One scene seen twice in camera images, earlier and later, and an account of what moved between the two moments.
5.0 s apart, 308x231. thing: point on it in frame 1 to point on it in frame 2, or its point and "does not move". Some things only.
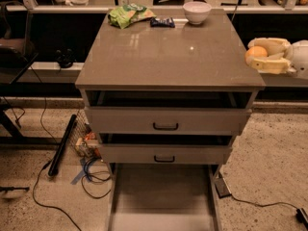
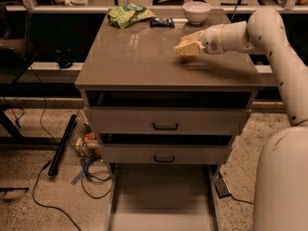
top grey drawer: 151,120 does not move
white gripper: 300,59 to 212,40
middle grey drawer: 164,153 does not move
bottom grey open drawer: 164,196 does not move
